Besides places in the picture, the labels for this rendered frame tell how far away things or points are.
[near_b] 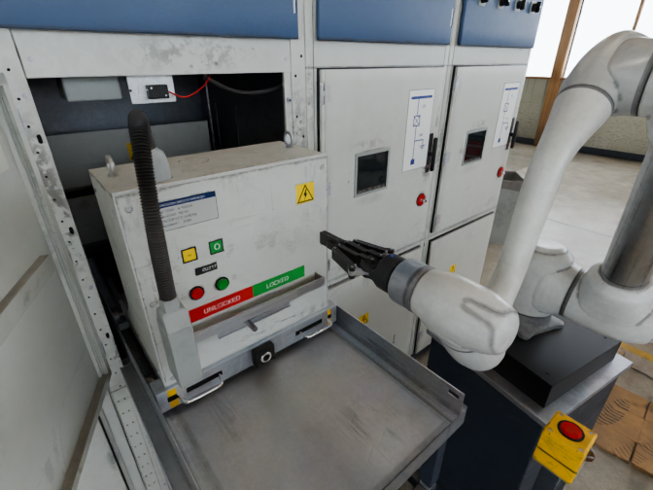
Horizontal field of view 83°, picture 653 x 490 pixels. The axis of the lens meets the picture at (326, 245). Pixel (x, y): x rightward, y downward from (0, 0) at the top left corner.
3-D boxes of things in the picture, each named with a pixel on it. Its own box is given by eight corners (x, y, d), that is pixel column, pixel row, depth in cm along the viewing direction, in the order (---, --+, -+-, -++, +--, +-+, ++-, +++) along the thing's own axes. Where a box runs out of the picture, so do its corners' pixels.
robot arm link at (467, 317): (398, 303, 61) (421, 332, 70) (486, 355, 50) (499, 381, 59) (434, 253, 63) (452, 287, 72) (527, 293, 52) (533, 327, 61)
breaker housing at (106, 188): (328, 309, 113) (328, 152, 91) (165, 392, 85) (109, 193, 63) (248, 251, 148) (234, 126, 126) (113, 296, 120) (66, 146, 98)
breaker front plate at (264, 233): (329, 312, 112) (329, 156, 91) (169, 394, 85) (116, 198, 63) (326, 310, 113) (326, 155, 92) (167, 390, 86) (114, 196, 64)
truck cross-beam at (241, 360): (336, 320, 116) (336, 304, 113) (160, 414, 85) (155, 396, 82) (326, 312, 119) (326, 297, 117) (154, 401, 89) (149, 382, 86)
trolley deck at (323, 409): (463, 423, 92) (467, 405, 89) (238, 649, 56) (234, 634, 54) (302, 300, 138) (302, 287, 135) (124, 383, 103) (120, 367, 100)
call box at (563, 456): (584, 463, 81) (600, 433, 77) (569, 486, 77) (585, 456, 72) (546, 437, 87) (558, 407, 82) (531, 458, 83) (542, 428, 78)
